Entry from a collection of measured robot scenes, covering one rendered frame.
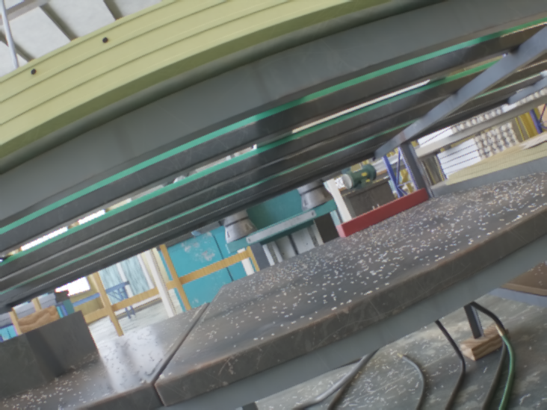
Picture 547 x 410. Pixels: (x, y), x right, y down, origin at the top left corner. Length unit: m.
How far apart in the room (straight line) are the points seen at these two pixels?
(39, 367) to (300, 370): 0.52
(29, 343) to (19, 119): 0.50
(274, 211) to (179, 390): 2.27
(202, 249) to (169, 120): 4.99
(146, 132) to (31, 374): 0.56
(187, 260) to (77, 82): 5.05
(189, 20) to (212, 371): 0.35
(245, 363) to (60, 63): 0.35
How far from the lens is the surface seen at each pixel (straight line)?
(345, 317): 0.48
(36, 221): 0.76
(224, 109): 0.45
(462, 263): 0.51
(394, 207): 1.41
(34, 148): 0.51
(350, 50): 0.48
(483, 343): 1.66
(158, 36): 0.44
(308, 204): 2.53
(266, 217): 2.72
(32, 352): 0.87
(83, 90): 0.44
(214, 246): 5.41
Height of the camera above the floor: 0.69
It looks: 2 degrees up
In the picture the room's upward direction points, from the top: 23 degrees counter-clockwise
